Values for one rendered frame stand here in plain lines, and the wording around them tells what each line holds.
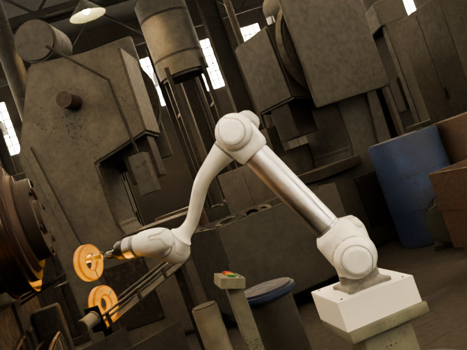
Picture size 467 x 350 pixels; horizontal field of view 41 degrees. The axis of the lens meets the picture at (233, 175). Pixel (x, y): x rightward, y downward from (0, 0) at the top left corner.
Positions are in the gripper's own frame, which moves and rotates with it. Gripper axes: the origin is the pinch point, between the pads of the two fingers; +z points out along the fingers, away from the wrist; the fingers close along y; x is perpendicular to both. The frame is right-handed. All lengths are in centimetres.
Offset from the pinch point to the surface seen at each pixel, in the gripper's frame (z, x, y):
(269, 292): -43, -46, 72
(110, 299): -2.4, -19.4, 3.0
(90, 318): -3.3, -22.0, -13.1
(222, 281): -39, -28, 35
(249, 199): 87, -21, 374
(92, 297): -1.6, -15.3, -6.3
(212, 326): -30, -46, 30
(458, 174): -133, -26, 185
